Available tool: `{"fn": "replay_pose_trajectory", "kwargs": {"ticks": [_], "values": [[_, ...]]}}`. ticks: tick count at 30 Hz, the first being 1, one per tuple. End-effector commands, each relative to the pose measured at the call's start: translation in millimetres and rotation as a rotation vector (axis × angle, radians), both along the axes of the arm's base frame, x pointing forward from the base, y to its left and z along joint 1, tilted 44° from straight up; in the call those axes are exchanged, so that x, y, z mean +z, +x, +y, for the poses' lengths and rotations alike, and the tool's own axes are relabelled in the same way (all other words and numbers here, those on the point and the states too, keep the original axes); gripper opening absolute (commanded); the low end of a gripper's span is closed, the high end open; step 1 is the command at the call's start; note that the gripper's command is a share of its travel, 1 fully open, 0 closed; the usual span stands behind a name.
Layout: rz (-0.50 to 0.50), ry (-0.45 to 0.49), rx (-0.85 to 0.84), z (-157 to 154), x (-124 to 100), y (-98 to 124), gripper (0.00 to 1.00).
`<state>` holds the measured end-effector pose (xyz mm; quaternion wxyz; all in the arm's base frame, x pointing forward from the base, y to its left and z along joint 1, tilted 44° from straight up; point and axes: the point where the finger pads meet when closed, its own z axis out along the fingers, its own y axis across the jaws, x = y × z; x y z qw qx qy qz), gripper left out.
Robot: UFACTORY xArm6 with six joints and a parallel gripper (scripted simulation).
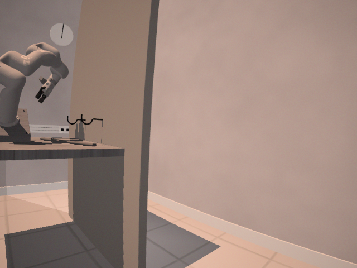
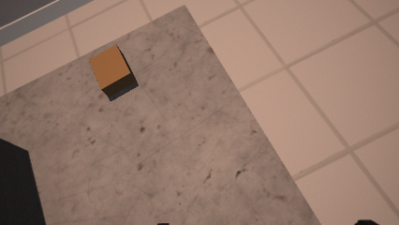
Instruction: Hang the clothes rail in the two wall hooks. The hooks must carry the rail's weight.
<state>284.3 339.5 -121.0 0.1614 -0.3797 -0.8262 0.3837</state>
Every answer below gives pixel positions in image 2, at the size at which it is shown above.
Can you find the orange-brown cube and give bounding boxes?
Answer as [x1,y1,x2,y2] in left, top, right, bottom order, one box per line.
[89,45,137,97]

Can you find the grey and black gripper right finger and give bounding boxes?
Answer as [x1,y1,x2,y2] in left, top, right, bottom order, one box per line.
[354,219,378,225]

